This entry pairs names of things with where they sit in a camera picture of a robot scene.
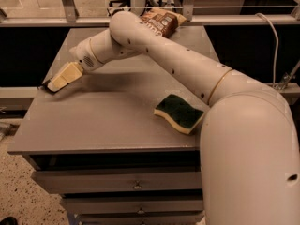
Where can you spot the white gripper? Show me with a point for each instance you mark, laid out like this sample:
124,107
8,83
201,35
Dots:
83,55

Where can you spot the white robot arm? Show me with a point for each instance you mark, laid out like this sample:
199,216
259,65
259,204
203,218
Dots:
250,159

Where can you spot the black office chair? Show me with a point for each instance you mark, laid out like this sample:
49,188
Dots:
117,5

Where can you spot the grey drawer cabinet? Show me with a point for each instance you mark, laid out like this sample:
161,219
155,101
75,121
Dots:
106,120

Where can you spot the brown and yellow chip bag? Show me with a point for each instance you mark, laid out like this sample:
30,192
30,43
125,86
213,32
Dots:
162,22

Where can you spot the green and yellow sponge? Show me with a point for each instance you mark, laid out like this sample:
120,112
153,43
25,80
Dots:
179,114

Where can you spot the middle grey drawer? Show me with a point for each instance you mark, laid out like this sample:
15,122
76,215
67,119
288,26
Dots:
136,205

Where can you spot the grey drawer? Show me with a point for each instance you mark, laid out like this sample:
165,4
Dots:
173,218
136,205
118,180

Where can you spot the top grey drawer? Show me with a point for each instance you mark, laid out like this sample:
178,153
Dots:
118,180

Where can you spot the bottom grey drawer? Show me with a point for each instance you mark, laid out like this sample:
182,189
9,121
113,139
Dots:
173,218

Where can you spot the black shoe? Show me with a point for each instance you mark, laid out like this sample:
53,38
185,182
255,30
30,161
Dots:
9,221

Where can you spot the metal railing frame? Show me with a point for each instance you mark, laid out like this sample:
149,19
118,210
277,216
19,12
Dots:
88,13

